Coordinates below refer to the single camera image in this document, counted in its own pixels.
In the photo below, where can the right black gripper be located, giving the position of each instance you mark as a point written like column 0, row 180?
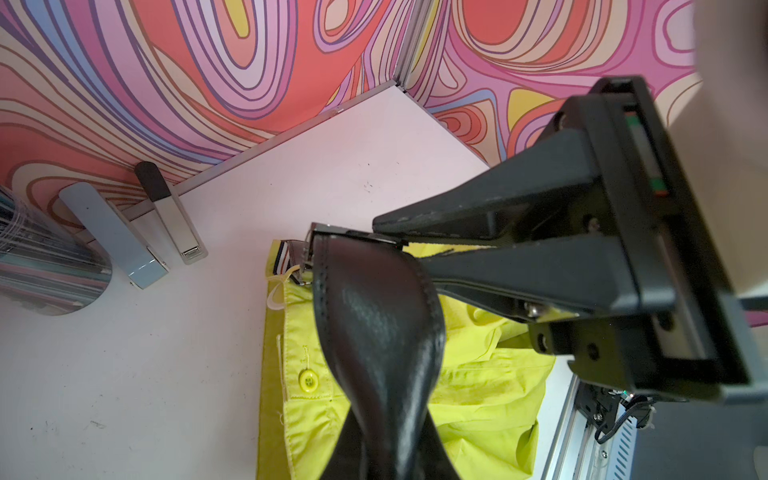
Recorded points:
column 657, row 313

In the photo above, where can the neon yellow trousers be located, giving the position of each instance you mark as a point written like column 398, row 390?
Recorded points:
column 485, row 406

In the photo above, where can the black leather belt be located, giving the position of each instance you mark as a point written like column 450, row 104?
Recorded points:
column 382, row 332

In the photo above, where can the beige black stapler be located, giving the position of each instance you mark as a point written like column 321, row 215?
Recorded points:
column 171, row 213

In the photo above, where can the pencil cup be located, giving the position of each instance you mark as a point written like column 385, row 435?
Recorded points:
column 43, row 266

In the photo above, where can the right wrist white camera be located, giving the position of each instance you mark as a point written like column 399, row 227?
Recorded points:
column 717, row 118

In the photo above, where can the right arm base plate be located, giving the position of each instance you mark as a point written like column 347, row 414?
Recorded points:
column 596, row 434

